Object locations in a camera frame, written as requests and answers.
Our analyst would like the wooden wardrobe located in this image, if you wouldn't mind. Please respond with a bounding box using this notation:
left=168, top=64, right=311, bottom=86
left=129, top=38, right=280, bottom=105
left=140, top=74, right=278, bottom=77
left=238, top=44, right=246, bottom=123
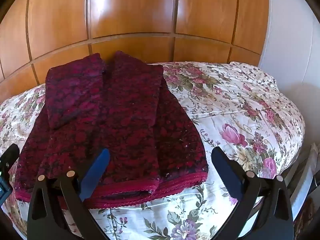
left=0, top=0, right=269, bottom=98

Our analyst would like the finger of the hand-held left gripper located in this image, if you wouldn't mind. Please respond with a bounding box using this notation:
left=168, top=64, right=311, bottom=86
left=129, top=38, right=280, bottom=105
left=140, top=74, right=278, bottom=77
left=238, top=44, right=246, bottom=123
left=0, top=144, right=20, bottom=172

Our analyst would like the white bed frame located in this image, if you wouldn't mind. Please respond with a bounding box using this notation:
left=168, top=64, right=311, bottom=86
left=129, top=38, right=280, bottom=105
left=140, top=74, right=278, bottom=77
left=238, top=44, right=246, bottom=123
left=285, top=142, right=320, bottom=222

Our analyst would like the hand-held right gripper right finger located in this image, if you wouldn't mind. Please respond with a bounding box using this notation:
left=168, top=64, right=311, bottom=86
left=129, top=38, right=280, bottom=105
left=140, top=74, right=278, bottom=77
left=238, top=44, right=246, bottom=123
left=211, top=146, right=294, bottom=240

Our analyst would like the dark red knitted sweater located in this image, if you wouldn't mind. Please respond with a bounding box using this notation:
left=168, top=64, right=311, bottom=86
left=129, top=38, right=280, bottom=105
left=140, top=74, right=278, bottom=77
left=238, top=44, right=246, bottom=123
left=9, top=51, right=209, bottom=209

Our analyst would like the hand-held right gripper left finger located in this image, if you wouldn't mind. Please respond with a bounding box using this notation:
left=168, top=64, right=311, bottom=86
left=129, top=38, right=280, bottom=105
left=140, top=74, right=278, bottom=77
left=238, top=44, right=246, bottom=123
left=27, top=148, right=111, bottom=240

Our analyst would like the floral bedspread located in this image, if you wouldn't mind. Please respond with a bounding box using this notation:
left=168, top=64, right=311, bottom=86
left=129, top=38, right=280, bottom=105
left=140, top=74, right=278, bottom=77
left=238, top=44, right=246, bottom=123
left=0, top=61, right=306, bottom=240

